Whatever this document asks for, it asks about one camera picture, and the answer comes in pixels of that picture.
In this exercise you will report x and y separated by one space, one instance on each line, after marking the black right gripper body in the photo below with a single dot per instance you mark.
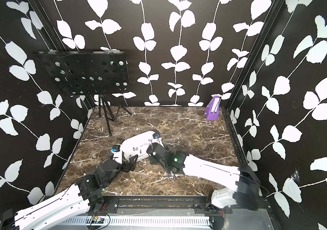
166 169

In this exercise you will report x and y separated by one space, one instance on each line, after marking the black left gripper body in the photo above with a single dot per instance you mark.
125 168

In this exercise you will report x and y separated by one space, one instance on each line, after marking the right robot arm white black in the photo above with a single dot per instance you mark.
241 185

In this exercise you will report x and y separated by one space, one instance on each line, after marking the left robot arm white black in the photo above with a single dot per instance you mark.
82 196

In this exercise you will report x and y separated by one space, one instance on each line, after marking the white plastic storage tray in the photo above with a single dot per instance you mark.
136 141

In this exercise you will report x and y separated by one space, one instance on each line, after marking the purple stapler box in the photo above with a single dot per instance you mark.
212 110

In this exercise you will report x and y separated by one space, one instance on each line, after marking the black music stand tripod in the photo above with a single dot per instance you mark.
108 115

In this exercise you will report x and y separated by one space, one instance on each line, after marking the black perforated music stand desk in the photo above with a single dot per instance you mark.
87 72

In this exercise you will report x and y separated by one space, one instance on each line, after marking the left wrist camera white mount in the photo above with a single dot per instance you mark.
116 153

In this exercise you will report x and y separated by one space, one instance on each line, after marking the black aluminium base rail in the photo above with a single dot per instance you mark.
229 218

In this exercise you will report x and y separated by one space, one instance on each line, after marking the white ribbed cable duct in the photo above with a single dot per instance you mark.
139 221

